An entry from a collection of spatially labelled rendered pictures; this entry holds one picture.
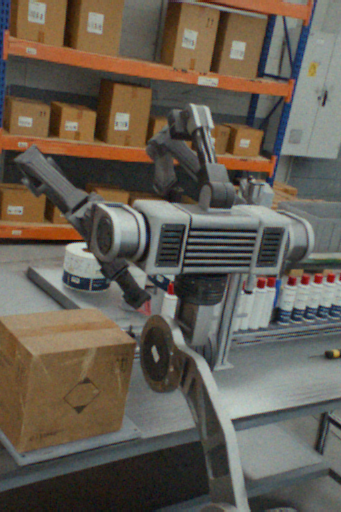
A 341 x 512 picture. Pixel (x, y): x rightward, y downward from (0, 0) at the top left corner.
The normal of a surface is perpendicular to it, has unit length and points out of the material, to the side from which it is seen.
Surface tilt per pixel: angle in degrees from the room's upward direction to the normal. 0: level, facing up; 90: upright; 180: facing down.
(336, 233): 90
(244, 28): 89
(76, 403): 90
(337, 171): 90
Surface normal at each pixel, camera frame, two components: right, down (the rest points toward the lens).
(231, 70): 0.46, 0.36
